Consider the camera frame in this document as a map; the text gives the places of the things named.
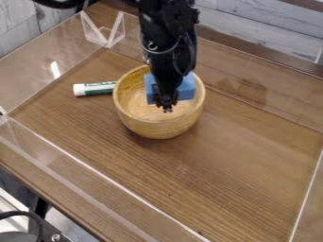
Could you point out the white green marker tube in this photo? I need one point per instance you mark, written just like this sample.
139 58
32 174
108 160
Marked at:
100 88

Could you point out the brown wooden bowl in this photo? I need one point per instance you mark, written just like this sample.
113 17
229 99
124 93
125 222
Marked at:
145 119

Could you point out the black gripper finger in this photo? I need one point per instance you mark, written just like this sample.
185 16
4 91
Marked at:
156 96
168 102

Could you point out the blue rectangular block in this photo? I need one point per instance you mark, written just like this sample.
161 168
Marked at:
185 89

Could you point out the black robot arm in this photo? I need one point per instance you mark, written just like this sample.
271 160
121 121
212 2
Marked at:
165 17

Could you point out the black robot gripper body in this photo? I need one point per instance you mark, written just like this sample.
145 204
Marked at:
172 61

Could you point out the clear acrylic corner bracket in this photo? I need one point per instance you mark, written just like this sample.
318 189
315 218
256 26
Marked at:
101 35

